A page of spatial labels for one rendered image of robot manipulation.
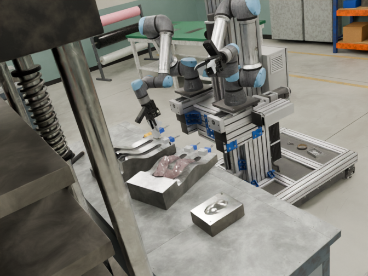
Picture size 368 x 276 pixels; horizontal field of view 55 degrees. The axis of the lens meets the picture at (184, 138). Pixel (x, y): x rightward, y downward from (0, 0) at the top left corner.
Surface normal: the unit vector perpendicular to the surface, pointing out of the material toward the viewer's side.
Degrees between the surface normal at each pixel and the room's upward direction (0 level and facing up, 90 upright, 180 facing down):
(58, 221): 0
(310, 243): 0
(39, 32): 90
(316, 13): 90
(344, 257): 0
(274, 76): 90
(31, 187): 90
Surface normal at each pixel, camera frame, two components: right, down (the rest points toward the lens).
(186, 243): -0.18, -0.88
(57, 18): 0.58, 0.26
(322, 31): -0.79, 0.39
